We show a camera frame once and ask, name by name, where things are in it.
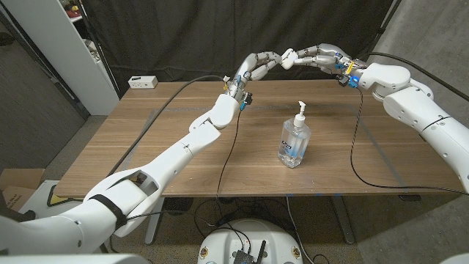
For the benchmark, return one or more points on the brown cardboard box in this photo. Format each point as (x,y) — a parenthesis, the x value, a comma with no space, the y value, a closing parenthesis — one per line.
(22,183)

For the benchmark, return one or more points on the round black floor fan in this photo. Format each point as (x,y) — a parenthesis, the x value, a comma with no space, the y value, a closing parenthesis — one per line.
(179,205)

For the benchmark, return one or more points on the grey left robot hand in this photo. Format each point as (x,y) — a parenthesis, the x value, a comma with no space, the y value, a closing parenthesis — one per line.
(253,67)

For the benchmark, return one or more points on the white robot torso base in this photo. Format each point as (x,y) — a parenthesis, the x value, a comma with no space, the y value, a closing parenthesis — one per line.
(249,234)

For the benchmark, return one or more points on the white power outlet box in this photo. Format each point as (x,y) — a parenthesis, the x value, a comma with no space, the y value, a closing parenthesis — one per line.
(143,82)

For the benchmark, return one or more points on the small red yellow object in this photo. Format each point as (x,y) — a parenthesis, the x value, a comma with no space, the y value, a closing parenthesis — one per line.
(75,14)

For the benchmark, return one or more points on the white shelf cabinet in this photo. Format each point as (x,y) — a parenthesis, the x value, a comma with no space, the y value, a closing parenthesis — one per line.
(66,55)

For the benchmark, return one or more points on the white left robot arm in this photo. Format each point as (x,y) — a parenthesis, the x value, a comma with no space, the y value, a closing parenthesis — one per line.
(183,150)

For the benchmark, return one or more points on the black antenna module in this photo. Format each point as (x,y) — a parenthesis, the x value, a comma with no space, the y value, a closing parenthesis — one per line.
(242,256)

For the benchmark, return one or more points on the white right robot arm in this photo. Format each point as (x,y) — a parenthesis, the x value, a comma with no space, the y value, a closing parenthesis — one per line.
(421,106)

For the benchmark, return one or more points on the white table leg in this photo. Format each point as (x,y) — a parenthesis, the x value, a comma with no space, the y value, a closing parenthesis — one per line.
(344,223)
(155,223)

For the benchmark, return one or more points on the black backdrop stand pole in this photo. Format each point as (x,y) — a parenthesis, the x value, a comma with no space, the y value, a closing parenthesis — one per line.
(99,51)
(381,31)

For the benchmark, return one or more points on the black fabric backdrop curtain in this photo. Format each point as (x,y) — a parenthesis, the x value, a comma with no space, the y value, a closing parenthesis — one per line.
(165,36)

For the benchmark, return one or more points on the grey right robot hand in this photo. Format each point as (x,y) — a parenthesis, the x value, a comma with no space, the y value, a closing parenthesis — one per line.
(329,58)

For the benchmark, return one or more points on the clear hand sanitizer pump bottle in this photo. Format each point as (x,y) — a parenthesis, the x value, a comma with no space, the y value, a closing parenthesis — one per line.
(293,146)

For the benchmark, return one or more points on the white airpods case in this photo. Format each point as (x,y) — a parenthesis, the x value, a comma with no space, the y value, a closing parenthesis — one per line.
(288,58)

